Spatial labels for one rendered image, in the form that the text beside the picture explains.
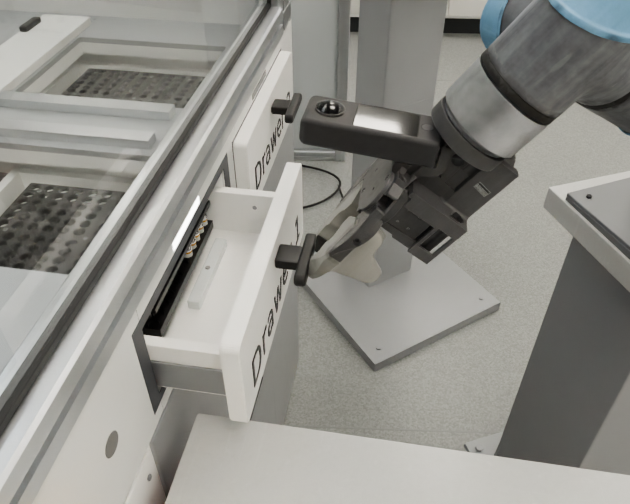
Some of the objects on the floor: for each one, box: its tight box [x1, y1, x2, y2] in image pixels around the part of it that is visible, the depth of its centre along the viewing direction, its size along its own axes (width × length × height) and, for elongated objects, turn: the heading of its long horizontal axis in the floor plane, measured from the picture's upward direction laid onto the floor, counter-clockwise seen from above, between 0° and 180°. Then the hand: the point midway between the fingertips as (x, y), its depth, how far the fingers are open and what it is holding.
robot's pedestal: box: [464, 167, 630, 477], centre depth 115 cm, size 30×30×76 cm
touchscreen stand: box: [304, 0, 501, 372], centre depth 156 cm, size 50×45×102 cm
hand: (314, 252), depth 61 cm, fingers closed on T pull, 3 cm apart
